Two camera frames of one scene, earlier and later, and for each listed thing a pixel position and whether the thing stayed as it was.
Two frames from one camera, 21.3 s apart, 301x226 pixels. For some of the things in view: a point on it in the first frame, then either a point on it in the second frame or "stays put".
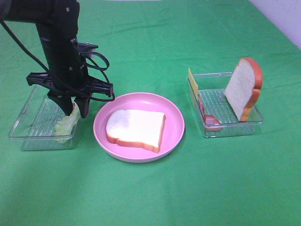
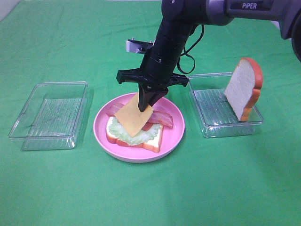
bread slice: (244, 88) stays put
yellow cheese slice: (193, 84) → (130, 117)
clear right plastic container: (212, 87) stays put
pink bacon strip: (211, 123) → (158, 117)
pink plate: (171, 134) stays put
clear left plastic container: (43, 124) stays put
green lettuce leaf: (64, 128) → (118, 131)
